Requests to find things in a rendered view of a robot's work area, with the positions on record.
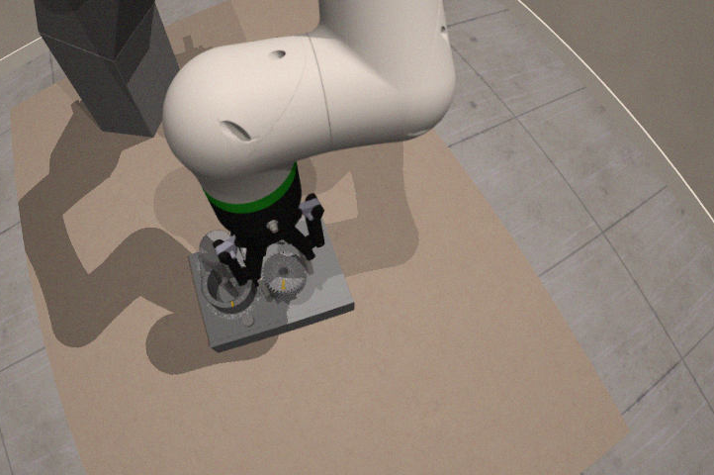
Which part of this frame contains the grey toothed gear with yellow arrow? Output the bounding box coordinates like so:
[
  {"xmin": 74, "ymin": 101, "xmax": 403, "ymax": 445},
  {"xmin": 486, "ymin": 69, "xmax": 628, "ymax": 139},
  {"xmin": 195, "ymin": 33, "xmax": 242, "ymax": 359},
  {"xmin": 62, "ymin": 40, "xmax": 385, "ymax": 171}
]
[{"xmin": 262, "ymin": 251, "xmax": 308, "ymax": 298}]

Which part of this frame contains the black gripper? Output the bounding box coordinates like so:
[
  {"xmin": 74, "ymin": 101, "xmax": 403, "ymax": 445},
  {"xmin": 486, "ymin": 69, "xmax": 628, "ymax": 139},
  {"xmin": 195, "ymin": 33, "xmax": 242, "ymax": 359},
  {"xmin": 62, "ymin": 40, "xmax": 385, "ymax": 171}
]
[{"xmin": 213, "ymin": 193, "xmax": 325, "ymax": 297}]

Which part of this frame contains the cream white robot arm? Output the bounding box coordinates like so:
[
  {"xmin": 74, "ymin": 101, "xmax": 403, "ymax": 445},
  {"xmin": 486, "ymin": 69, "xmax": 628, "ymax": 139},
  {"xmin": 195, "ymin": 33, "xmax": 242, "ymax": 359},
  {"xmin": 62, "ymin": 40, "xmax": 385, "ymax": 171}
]
[{"xmin": 162, "ymin": 0, "xmax": 456, "ymax": 238}]

